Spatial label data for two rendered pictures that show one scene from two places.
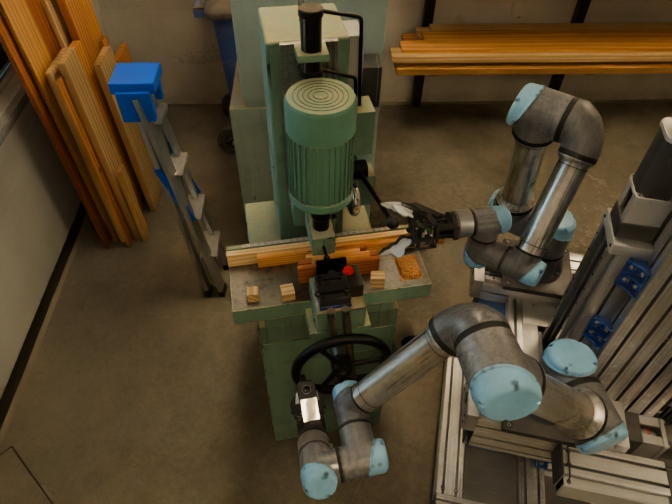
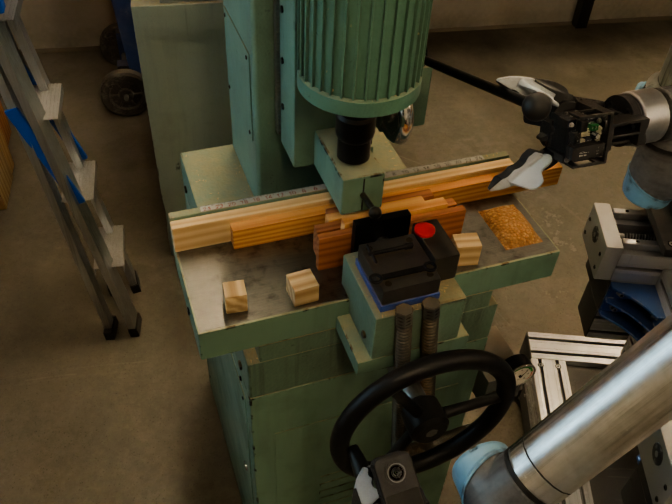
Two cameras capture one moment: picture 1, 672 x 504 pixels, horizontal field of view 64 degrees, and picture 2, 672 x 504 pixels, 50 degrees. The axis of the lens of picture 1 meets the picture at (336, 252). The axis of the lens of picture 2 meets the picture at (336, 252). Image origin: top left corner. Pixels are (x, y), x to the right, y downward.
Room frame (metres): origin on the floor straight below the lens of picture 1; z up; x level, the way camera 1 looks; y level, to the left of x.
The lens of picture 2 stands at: (0.26, 0.21, 1.70)
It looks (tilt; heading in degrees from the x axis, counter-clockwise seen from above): 44 degrees down; 350
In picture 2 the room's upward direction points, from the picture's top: 3 degrees clockwise
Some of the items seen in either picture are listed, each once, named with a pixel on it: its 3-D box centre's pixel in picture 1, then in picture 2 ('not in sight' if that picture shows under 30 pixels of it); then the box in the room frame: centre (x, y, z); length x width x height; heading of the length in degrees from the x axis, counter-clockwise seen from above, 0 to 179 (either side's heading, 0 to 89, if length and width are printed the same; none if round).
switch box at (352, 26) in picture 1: (349, 54); not in sight; (1.48, -0.02, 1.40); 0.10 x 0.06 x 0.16; 12
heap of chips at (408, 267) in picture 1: (408, 265); (511, 222); (1.11, -0.23, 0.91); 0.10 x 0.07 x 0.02; 12
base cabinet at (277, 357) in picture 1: (315, 327); (316, 364); (1.26, 0.07, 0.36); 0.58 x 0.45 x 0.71; 12
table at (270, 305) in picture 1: (331, 289); (377, 277); (1.04, 0.01, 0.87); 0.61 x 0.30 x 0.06; 102
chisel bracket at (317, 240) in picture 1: (320, 232); (348, 171); (1.16, 0.05, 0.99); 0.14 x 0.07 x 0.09; 12
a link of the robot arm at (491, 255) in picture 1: (484, 249); (667, 172); (1.04, -0.42, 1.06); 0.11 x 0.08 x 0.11; 55
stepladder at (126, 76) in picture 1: (180, 194); (54, 159); (1.79, 0.69, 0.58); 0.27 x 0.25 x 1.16; 95
